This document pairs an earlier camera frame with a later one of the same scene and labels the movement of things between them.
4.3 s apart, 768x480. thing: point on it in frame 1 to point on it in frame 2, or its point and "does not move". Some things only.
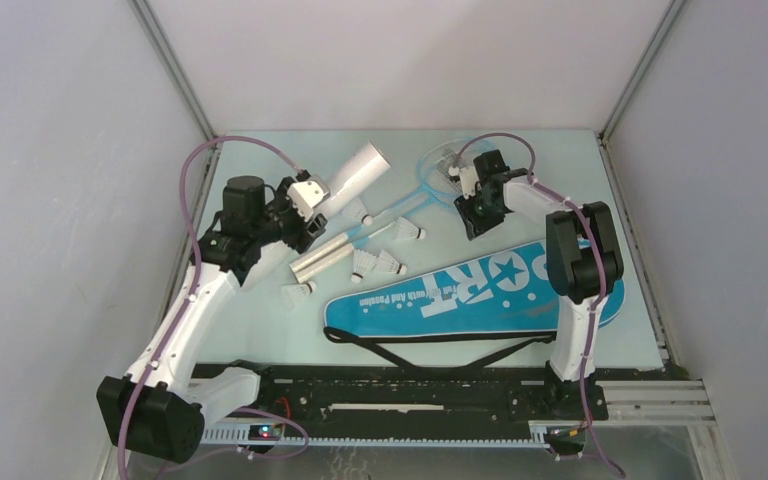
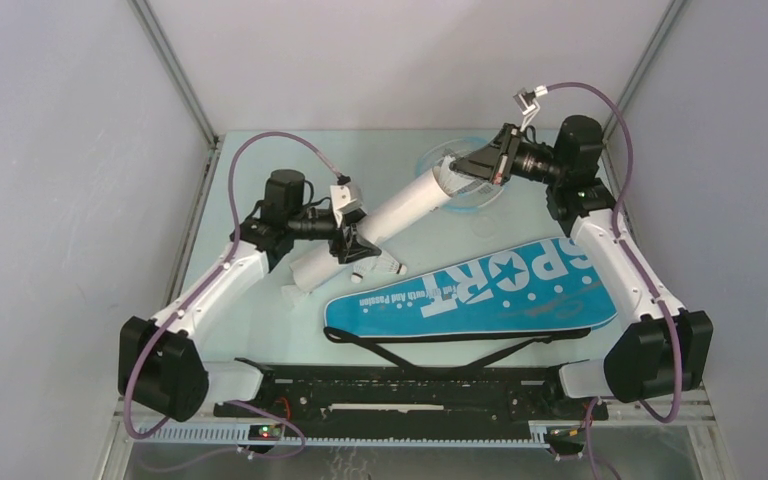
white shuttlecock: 294,294 does not move
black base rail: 420,394 does not move
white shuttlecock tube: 354,176 to 320,267
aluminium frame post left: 174,65 does not move
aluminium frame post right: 670,16 does not move
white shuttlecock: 362,262 does not move
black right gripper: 474,225 to 490,161
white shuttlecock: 387,264 does not move
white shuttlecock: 406,230 to 449,181
